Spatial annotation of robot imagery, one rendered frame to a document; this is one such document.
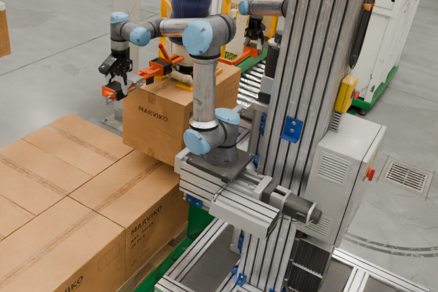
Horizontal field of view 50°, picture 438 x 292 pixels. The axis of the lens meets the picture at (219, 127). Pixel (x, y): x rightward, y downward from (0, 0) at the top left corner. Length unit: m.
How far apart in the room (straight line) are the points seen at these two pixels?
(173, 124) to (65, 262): 0.83
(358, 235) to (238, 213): 1.66
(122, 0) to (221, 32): 2.09
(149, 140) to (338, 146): 1.10
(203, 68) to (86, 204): 1.14
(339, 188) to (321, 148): 0.19
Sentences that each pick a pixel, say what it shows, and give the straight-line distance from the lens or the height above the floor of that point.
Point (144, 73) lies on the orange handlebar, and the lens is 2.36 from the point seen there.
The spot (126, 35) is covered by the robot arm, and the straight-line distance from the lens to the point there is 2.01.
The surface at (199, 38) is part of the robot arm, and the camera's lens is 1.66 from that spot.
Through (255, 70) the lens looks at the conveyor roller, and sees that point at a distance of 4.14.
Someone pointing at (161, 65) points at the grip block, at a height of 1.23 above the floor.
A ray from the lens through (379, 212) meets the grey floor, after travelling 3.75.
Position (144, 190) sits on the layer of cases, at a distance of 2.64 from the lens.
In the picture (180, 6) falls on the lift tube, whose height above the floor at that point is 1.48.
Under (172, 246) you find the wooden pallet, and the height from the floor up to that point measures 0.03.
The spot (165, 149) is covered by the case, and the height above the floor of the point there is 0.77.
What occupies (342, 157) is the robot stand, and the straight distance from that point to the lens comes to 1.93.
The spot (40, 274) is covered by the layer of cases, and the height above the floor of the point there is 0.54.
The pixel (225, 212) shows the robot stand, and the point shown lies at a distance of 1.98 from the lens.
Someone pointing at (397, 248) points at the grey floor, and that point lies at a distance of 3.51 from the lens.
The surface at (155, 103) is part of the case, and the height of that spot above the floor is 1.02.
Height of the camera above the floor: 2.25
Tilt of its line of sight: 32 degrees down
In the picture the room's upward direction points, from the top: 7 degrees clockwise
